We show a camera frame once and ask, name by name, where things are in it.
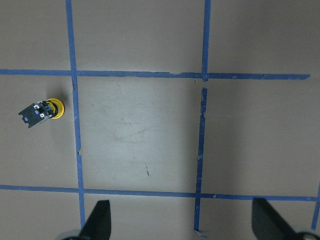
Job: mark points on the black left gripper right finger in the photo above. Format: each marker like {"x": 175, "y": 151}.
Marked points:
{"x": 267, "y": 223}

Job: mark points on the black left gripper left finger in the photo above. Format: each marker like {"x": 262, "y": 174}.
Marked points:
{"x": 99, "y": 225}

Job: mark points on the yellow push button switch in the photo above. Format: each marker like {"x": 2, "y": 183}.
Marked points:
{"x": 41, "y": 111}

